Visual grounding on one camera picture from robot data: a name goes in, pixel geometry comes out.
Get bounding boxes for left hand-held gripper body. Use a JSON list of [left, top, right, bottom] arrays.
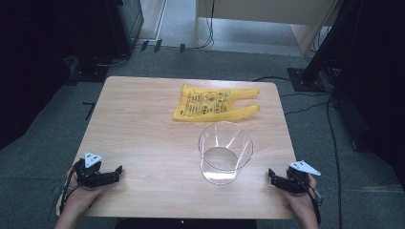
[[75, 152, 104, 189]]

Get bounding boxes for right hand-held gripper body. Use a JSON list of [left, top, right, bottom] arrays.
[[284, 159, 322, 196]]

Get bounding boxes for clear plastic bin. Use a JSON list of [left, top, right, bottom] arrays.
[[198, 120, 254, 186]]

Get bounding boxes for yellow printed plastic bag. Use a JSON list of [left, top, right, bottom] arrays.
[[172, 83, 261, 123]]

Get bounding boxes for person's right hand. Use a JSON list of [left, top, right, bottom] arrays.
[[281, 174, 319, 221]]

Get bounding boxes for person's left hand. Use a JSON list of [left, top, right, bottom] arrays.
[[56, 168, 112, 218]]

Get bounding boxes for black stand base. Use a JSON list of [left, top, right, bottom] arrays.
[[64, 55, 111, 86]]

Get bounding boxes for dark curtain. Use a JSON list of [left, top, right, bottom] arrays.
[[332, 0, 405, 192], [0, 0, 111, 151]]

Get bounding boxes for black metal stand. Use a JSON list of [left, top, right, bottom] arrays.
[[287, 0, 365, 94]]

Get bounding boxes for black cabinet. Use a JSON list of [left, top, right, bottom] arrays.
[[104, 0, 145, 59]]

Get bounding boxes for beige wooden desk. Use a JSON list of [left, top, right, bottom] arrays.
[[194, 0, 339, 56]]

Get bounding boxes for right hand-held gripper cable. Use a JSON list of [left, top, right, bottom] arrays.
[[297, 176, 323, 227]]

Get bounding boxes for hand-held gripper cable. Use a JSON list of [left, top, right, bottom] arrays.
[[297, 176, 323, 227], [47, 159, 82, 223]]

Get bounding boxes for left hand-held gripper cable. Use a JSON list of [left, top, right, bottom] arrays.
[[47, 159, 82, 223]]

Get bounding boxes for long black floor cable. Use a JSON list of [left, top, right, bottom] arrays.
[[326, 96, 344, 229]]

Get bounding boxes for looped black floor cable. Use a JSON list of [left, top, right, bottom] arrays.
[[93, 52, 130, 68]]

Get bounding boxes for hanging black cable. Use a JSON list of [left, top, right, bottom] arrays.
[[187, 0, 216, 51]]

